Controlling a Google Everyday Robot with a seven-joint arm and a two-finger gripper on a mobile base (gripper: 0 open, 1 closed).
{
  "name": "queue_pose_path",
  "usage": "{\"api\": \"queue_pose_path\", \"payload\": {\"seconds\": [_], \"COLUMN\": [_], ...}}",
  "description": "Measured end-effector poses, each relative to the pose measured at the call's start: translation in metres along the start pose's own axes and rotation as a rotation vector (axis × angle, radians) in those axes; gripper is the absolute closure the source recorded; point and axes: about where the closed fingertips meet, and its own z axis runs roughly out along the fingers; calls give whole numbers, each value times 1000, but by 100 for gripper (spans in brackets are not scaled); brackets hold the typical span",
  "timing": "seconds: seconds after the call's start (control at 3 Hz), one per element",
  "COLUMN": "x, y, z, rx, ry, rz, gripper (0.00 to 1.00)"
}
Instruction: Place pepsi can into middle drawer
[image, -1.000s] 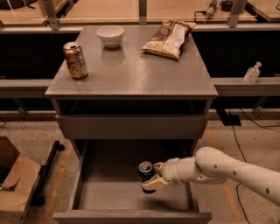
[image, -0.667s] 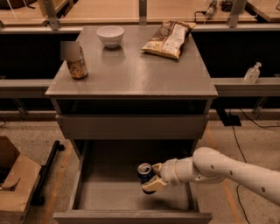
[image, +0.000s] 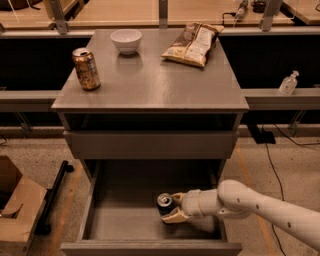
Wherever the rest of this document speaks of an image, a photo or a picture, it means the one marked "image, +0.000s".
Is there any black floor cable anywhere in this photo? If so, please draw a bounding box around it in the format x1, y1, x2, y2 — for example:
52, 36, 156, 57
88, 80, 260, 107
261, 124, 288, 256

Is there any chip bag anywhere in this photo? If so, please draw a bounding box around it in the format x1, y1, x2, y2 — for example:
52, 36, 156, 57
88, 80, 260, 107
162, 22, 224, 67

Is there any grey drawer cabinet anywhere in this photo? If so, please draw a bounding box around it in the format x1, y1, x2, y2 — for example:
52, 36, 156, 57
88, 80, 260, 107
52, 29, 249, 180

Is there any closed top drawer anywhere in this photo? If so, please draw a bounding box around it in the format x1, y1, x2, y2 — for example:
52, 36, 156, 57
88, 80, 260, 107
64, 131, 238, 159

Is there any cardboard box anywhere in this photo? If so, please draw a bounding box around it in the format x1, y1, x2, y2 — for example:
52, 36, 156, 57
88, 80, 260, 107
0, 155, 47, 256

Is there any black pole stand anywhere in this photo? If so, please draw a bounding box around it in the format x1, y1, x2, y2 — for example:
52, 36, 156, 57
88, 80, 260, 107
35, 160, 74, 235

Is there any gold soda can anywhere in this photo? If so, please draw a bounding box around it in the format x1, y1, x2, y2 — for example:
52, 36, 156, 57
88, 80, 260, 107
72, 48, 101, 91

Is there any grey shelf rail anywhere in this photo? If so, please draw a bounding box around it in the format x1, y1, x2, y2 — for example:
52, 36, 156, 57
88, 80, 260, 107
0, 90, 59, 112

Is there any open middle drawer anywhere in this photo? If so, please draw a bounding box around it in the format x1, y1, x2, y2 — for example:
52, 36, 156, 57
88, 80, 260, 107
61, 160, 242, 256

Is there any handheld tool on table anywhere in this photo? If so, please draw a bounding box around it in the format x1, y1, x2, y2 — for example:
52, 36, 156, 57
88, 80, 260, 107
222, 0, 248, 24

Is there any white ceramic bowl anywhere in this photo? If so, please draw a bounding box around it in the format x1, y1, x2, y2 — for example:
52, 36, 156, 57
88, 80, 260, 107
110, 29, 142, 54

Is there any blue pepsi can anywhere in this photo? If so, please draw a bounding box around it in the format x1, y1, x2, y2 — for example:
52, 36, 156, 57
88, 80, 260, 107
157, 193, 175, 216

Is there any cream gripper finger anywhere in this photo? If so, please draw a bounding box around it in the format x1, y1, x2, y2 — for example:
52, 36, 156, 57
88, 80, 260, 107
172, 192, 185, 206
161, 207, 190, 224

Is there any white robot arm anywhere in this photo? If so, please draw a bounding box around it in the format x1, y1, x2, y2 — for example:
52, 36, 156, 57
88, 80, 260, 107
157, 180, 320, 251

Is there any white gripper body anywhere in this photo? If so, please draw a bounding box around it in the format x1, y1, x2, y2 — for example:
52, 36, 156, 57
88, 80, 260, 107
181, 190, 203, 217

